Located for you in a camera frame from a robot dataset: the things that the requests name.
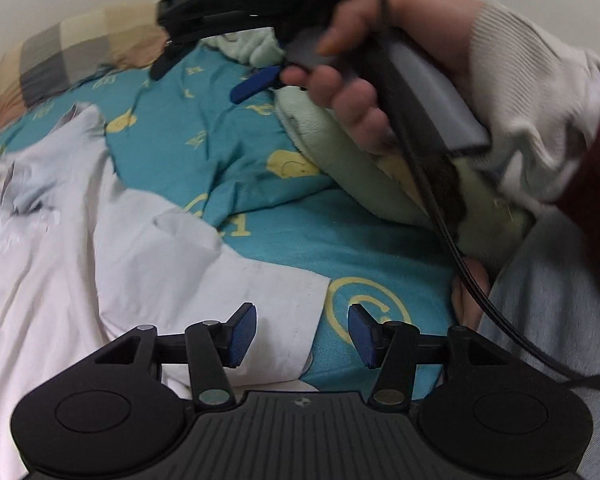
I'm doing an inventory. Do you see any person's grey trouser leg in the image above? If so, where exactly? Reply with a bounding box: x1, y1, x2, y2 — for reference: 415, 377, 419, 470
480, 205, 600, 461

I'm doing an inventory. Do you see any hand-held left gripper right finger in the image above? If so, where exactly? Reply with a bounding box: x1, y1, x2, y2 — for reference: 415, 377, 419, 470
347, 304, 518, 408

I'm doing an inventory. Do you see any teal printed bed sheet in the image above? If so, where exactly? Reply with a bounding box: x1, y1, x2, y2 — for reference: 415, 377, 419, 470
0, 45, 481, 396

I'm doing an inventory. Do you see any person's right hand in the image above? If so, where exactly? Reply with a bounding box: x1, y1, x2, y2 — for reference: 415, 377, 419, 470
280, 0, 483, 157

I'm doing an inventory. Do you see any black cable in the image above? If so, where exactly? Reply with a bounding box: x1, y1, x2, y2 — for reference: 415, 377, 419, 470
372, 0, 600, 391

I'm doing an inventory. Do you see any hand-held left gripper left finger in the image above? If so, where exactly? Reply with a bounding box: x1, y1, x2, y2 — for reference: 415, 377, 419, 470
92, 302, 257, 408

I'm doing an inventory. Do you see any white shirt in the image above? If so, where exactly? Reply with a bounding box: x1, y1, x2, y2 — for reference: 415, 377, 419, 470
0, 102, 331, 461

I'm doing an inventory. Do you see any person's right forearm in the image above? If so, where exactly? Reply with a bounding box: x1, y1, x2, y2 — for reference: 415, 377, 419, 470
460, 0, 600, 286

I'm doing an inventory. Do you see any plaid pillow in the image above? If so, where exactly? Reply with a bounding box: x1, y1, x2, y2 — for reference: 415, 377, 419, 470
0, 2, 168, 126

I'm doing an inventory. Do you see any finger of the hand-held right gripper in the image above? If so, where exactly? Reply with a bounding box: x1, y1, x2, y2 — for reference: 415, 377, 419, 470
149, 39, 196, 81
230, 64, 284, 104

